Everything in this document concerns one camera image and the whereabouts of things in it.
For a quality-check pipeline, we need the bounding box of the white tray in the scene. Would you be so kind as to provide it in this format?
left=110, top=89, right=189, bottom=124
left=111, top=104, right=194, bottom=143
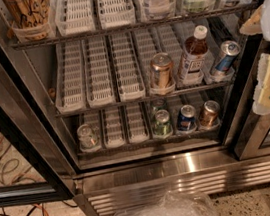
left=108, top=32, right=146, bottom=102
left=97, top=0, right=136, bottom=29
left=55, top=0, right=96, bottom=36
left=125, top=104, right=150, bottom=144
left=102, top=107, right=126, bottom=148
left=55, top=41, right=86, bottom=114
left=82, top=37, right=116, bottom=107

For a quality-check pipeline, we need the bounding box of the top wire shelf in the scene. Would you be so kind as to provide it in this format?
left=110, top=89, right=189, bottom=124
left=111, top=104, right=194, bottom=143
left=10, top=2, right=258, bottom=50

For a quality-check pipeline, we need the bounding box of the green can bottom front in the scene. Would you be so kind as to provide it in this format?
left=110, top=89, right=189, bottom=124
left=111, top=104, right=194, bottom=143
left=152, top=109, right=173, bottom=138

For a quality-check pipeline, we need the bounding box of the bottom wire shelf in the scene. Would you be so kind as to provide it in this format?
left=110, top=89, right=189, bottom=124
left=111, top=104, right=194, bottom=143
left=77, top=128, right=219, bottom=158

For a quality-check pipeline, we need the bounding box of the green can bottom rear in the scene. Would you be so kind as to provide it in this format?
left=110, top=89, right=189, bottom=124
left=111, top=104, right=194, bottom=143
left=150, top=98, right=167, bottom=114

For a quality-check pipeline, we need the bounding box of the copper can bottom shelf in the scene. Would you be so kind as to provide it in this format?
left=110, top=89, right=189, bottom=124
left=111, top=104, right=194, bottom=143
left=198, top=100, right=220, bottom=129

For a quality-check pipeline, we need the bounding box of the right glass fridge door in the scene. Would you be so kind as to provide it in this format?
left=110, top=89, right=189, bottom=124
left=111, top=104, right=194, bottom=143
left=228, top=40, right=270, bottom=161

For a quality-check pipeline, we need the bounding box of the pale can bottom left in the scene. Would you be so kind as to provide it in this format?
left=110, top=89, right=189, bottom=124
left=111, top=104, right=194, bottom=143
left=77, top=124, right=99, bottom=152

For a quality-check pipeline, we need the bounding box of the blue silver can middle shelf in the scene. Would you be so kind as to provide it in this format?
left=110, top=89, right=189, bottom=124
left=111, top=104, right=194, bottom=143
left=210, top=40, right=241, bottom=77

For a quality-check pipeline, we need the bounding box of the middle wire shelf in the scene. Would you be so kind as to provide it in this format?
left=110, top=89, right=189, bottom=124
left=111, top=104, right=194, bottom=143
left=55, top=79, right=234, bottom=118

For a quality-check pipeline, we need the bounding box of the left glass fridge door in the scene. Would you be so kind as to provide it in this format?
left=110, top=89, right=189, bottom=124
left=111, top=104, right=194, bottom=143
left=0, top=0, right=76, bottom=207

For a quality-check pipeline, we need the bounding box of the stainless steel fridge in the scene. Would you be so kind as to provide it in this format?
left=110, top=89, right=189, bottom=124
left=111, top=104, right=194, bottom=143
left=0, top=0, right=270, bottom=216

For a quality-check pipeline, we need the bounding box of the glass fridge door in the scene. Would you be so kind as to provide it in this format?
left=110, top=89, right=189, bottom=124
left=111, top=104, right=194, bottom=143
left=228, top=40, right=270, bottom=161
left=0, top=0, right=76, bottom=207

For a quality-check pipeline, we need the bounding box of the wire shelf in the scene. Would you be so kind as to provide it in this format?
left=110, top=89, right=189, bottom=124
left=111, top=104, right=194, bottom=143
left=77, top=128, right=219, bottom=158
left=55, top=79, right=234, bottom=118
left=10, top=2, right=258, bottom=50

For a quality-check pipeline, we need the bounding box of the brown tea bottle white cap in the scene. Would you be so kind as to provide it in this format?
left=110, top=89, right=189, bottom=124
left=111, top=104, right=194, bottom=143
left=177, top=25, right=209, bottom=85

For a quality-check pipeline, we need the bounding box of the blue can bottom shelf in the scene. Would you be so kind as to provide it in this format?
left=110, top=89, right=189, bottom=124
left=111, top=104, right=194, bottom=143
left=176, top=104, right=196, bottom=132

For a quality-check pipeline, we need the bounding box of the gold can middle shelf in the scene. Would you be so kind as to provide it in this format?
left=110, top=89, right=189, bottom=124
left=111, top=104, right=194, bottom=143
left=149, top=52, right=175, bottom=95

